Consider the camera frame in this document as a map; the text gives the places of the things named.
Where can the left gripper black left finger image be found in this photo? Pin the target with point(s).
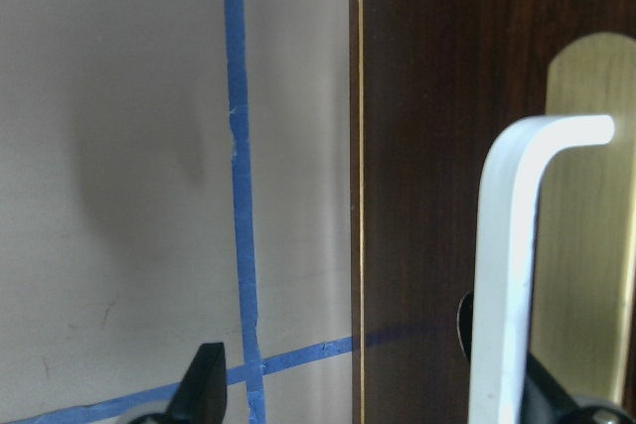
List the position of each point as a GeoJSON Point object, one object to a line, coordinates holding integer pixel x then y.
{"type": "Point", "coordinates": [202, 395]}

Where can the light wood drawer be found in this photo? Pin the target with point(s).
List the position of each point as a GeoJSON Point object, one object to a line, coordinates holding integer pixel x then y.
{"type": "Point", "coordinates": [584, 288]}

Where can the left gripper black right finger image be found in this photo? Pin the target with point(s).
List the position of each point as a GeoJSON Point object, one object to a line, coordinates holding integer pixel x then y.
{"type": "Point", "coordinates": [544, 399]}

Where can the dark wooden drawer cabinet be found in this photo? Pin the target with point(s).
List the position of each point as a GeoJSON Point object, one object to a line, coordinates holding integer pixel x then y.
{"type": "Point", "coordinates": [433, 83]}

